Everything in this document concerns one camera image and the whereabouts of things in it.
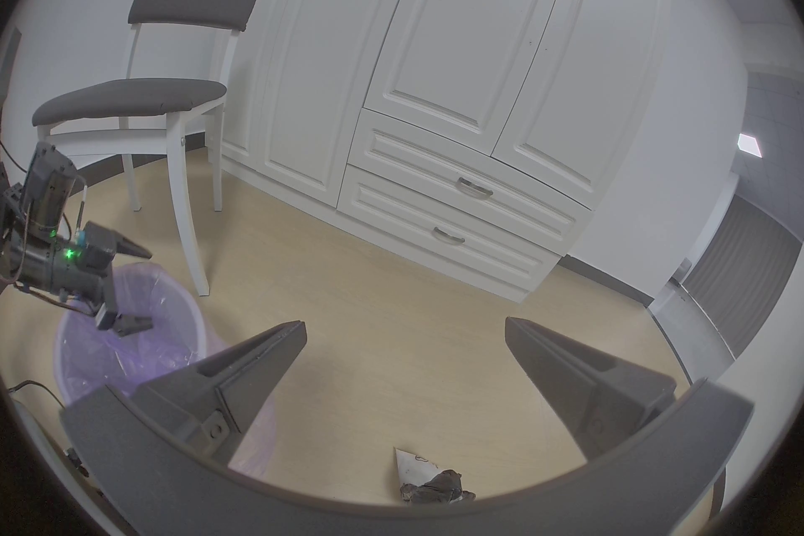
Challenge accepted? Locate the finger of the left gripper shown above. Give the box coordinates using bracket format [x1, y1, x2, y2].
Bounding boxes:
[112, 315, 155, 338]
[112, 235, 153, 262]

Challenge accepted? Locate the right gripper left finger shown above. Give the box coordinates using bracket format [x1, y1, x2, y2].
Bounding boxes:
[135, 320, 309, 462]

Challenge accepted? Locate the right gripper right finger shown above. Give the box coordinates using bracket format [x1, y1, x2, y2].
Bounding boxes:
[504, 317, 679, 459]

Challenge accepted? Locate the purple plastic bag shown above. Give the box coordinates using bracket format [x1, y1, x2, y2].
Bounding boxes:
[55, 262, 277, 481]

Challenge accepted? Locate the black plastic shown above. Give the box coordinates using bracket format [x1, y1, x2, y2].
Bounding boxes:
[401, 469, 477, 506]

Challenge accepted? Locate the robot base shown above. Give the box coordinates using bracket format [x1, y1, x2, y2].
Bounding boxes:
[9, 392, 95, 484]

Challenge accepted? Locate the white trash bin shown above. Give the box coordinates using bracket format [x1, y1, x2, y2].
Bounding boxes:
[55, 262, 209, 415]

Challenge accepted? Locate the white wardrobe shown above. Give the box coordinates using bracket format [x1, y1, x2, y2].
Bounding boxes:
[210, 0, 673, 305]

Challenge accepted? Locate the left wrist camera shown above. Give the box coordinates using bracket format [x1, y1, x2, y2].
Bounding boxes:
[77, 221, 119, 271]

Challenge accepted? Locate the black cable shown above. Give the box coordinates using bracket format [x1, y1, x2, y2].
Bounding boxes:
[8, 378, 60, 397]

